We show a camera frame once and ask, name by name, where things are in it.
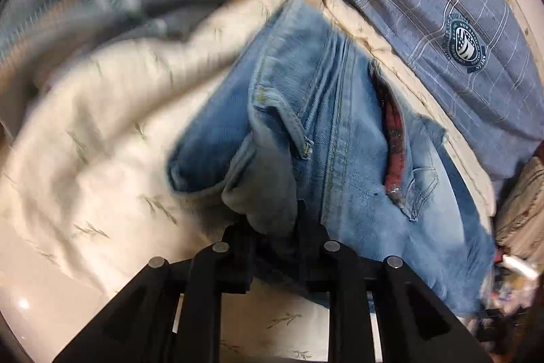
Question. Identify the cream leaf-print bed sheet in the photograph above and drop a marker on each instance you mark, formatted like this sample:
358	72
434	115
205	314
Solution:
110	133

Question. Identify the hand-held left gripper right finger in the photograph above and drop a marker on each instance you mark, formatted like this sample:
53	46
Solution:
312	252

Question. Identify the beige cloth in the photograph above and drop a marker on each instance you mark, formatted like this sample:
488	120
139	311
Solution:
520	201

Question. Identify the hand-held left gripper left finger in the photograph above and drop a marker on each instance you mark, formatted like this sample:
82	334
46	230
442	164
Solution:
238	250

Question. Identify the blue denim pants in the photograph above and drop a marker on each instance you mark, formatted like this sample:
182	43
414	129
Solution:
340	125

